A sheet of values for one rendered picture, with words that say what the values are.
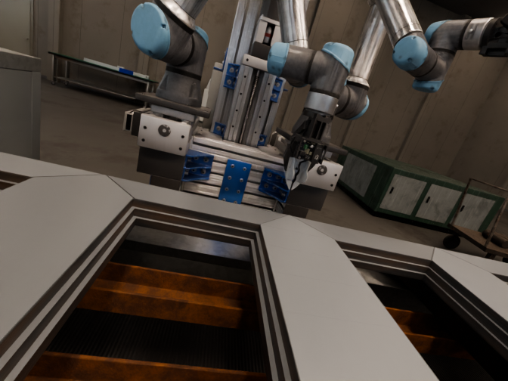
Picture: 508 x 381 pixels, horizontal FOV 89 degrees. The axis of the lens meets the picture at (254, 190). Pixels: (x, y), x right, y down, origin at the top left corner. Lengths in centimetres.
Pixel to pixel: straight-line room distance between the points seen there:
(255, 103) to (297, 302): 80
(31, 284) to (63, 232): 10
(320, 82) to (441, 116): 1308
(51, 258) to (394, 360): 43
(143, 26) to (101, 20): 1011
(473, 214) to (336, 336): 508
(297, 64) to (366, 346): 56
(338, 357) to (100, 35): 1080
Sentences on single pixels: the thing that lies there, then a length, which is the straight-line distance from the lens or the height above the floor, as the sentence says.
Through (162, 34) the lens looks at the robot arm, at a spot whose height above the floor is 120.
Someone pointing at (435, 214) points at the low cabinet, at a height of 28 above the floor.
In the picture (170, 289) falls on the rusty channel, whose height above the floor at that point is 68.
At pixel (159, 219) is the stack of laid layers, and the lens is 56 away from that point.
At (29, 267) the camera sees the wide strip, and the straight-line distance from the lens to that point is 40.
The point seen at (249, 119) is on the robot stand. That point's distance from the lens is 106.
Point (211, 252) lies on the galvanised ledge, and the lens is 77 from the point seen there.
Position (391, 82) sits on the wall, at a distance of 1214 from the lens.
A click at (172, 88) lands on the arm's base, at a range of 91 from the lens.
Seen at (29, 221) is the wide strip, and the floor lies 87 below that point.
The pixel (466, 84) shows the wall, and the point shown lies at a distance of 1421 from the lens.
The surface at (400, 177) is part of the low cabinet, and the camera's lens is 434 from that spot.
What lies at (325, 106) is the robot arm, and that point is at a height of 114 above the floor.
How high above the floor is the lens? 110
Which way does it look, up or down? 18 degrees down
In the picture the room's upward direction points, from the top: 16 degrees clockwise
